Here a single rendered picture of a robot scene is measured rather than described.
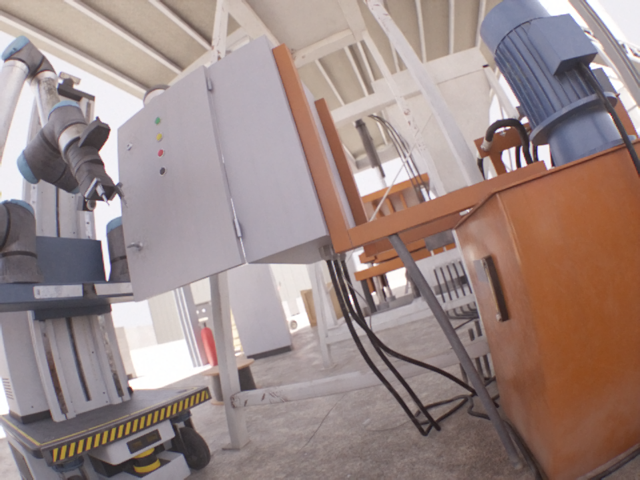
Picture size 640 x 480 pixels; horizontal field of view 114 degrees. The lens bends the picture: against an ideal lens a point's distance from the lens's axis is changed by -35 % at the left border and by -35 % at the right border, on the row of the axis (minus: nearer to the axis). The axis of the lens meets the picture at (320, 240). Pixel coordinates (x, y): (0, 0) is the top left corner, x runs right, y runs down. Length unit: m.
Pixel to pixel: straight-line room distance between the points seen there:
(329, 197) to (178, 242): 0.40
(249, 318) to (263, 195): 3.36
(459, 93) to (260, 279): 3.40
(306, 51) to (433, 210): 2.31
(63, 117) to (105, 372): 0.93
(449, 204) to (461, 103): 3.64
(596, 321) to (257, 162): 0.78
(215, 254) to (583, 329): 0.78
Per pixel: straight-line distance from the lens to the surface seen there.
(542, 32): 0.74
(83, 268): 1.36
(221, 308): 1.31
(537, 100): 0.77
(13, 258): 1.11
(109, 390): 1.38
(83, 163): 0.73
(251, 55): 0.94
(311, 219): 0.68
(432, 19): 7.32
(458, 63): 4.43
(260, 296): 4.00
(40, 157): 0.88
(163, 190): 0.92
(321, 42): 2.81
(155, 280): 0.91
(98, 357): 1.39
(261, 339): 4.03
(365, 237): 0.66
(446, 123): 1.20
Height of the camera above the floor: 0.53
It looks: 10 degrees up
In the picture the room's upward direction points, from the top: 17 degrees counter-clockwise
